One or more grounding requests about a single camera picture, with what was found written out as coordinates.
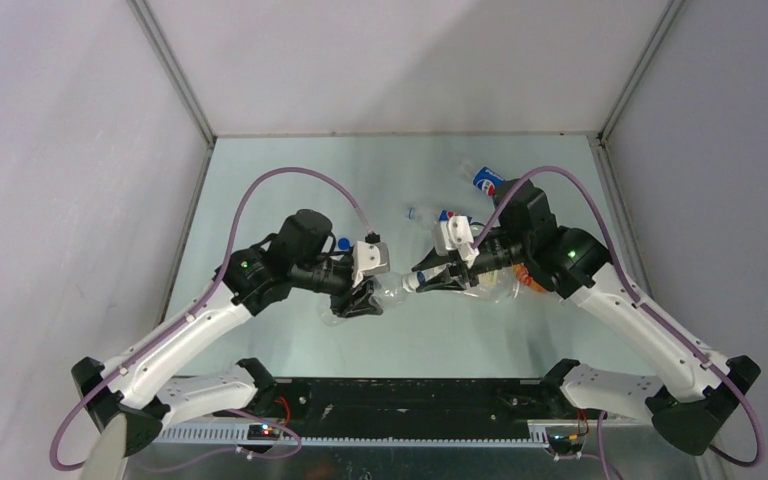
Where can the clear unlabelled plastic bottle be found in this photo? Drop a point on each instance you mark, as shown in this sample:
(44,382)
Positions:
(373,297)

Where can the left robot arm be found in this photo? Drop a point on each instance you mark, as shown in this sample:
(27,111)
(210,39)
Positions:
(139,385)

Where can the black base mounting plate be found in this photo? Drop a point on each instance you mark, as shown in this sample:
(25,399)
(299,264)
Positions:
(413,408)

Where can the right controller board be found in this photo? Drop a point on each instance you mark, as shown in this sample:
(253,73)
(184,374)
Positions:
(566,447)

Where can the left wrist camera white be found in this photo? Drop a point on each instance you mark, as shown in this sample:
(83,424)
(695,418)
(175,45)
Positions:
(369,259)

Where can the grey aluminium frame rail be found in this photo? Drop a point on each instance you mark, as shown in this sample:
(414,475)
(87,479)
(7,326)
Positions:
(710,466)

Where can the controller board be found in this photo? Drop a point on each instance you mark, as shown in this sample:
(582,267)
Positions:
(566,447)
(263,432)

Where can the Pepsi bottle blue label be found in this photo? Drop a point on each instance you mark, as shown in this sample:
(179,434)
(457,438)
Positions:
(479,176)

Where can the white slotted cable duct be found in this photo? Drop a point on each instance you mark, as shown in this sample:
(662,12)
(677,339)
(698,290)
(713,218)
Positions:
(234,434)

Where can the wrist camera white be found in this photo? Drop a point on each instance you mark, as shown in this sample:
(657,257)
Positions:
(369,259)
(455,236)

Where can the white bottle cap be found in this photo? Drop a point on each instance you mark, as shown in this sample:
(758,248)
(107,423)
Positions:
(412,281)

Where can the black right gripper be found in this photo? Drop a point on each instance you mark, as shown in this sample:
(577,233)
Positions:
(432,260)

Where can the orange label plastic bottle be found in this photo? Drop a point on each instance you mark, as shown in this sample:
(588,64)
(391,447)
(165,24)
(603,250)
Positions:
(526,279)

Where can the cream label clear bottle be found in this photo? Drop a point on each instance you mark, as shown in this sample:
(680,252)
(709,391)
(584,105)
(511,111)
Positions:
(492,287)

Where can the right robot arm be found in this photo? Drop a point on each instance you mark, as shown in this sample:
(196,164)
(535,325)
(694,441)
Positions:
(692,389)

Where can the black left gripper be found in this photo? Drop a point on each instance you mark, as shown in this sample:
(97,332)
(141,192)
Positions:
(363,305)

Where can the left controller board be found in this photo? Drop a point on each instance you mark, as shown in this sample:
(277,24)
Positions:
(263,432)

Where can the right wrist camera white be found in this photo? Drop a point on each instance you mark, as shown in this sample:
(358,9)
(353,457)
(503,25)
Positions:
(455,236)

